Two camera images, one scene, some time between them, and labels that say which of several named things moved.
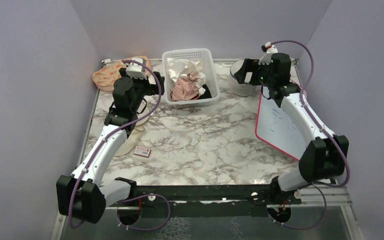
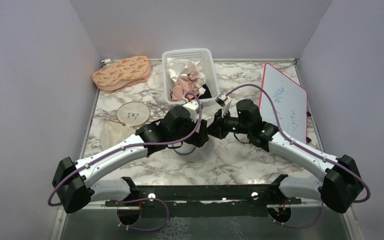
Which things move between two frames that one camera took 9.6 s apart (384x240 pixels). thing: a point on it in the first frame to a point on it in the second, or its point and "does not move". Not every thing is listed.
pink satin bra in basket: [186, 89] does not move
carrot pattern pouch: [104, 79] does not move
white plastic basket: [208, 66] does not move
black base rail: [211, 200] does not move
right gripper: [249, 65] to [217, 129]
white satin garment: [179, 68] does not move
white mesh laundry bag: [244, 89] to [191, 153]
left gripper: [152, 89] to [197, 139]
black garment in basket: [207, 94] does not move
